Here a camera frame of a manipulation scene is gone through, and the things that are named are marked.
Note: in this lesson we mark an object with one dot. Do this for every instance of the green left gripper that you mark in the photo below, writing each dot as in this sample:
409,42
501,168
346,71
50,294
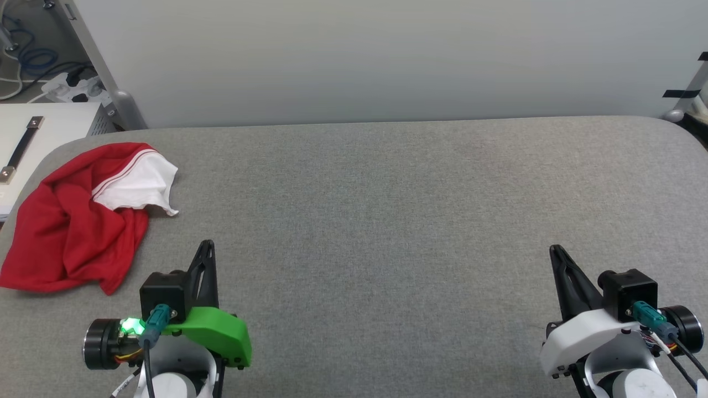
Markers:
215,331

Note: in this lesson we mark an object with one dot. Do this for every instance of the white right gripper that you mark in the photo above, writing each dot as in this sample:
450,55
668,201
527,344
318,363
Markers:
586,337

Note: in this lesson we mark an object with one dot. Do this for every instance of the red and white shirt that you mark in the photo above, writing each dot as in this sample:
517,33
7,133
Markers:
66,232

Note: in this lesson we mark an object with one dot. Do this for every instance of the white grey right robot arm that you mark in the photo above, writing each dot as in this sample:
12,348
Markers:
636,384

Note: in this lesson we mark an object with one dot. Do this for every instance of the grey fabric cushion surface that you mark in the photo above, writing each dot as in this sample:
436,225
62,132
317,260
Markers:
387,221

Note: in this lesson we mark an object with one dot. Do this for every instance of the white stand leg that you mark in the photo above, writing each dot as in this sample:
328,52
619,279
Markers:
676,115

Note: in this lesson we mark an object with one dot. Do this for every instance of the white metal cabinet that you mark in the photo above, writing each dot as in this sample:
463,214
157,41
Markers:
61,124

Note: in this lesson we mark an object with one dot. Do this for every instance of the white power strip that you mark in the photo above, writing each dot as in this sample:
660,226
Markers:
83,88

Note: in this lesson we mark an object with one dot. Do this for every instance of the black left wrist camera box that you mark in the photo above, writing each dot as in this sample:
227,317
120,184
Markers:
161,290

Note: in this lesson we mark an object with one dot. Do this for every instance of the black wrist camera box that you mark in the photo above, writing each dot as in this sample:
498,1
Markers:
161,290
630,290

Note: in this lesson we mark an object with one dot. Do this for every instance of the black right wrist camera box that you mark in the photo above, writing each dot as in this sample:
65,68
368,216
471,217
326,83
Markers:
630,290

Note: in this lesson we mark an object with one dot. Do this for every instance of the grey metal frame leg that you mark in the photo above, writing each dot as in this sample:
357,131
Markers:
128,110

